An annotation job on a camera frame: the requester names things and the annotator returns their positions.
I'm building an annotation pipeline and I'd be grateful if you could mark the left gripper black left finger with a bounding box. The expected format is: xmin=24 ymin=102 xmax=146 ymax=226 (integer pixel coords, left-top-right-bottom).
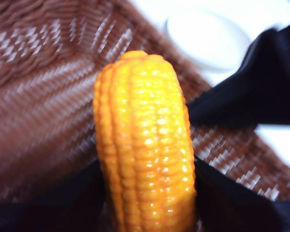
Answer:
xmin=0 ymin=160 xmax=119 ymax=232

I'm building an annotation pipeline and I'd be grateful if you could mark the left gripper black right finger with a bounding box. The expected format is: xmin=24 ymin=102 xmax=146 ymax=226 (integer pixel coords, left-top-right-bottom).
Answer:
xmin=195 ymin=157 xmax=290 ymax=232

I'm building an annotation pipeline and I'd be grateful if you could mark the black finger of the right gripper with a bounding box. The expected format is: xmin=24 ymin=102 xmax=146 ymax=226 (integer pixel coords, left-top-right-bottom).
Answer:
xmin=187 ymin=69 xmax=290 ymax=127

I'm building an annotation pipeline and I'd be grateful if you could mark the yellow toy corn cob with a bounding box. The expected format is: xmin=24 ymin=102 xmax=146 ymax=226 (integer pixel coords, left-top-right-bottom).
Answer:
xmin=93 ymin=50 xmax=198 ymax=232

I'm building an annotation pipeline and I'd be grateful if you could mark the brown wicker basket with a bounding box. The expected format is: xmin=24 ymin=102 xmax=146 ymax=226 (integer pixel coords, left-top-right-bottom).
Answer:
xmin=0 ymin=0 xmax=290 ymax=205

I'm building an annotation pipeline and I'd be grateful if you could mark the white plate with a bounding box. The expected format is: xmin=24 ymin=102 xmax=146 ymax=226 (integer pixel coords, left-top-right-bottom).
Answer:
xmin=163 ymin=9 xmax=253 ymax=73

